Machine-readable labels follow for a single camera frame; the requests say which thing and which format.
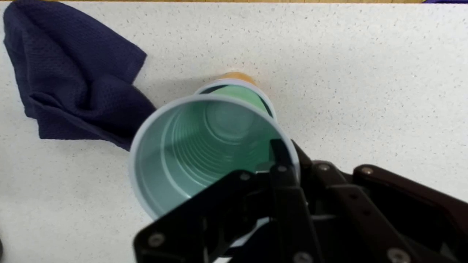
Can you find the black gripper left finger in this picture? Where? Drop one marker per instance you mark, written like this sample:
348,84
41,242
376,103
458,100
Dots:
243,214

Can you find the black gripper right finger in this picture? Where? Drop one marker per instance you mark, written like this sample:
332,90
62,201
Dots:
381,214

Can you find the green plastic cup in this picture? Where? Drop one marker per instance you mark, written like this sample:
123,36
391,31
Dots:
195,151

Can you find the magenta plastic cup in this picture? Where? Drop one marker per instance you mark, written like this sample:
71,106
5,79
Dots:
267,100

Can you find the orange plastic cup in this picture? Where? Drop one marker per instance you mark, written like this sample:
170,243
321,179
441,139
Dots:
239,77

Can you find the dark navy cloth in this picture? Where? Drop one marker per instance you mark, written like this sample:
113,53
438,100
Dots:
74,74

